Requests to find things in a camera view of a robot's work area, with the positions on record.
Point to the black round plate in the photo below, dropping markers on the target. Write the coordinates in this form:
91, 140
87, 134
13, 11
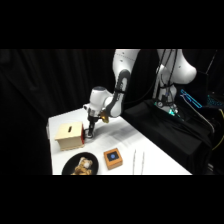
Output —
68, 165

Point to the black cloth-covered stand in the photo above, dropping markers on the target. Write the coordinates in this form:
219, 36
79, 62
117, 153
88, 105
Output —
160, 130

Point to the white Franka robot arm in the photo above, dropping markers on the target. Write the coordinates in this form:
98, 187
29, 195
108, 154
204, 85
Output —
122, 61

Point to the small green light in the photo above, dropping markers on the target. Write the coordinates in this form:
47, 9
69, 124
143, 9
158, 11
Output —
172, 112

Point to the black curtain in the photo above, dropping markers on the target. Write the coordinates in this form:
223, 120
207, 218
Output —
40, 86

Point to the orange block with blue dot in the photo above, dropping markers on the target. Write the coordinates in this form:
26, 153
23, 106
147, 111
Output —
112, 159

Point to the blue-lit device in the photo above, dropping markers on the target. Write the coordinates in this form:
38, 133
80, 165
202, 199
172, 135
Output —
191, 98

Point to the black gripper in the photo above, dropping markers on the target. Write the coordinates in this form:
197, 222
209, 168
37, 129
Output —
92, 118

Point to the tan plush toy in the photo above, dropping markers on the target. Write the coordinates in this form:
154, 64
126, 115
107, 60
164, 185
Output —
82, 166

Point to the light wooden box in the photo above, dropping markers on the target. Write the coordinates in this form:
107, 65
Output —
68, 135

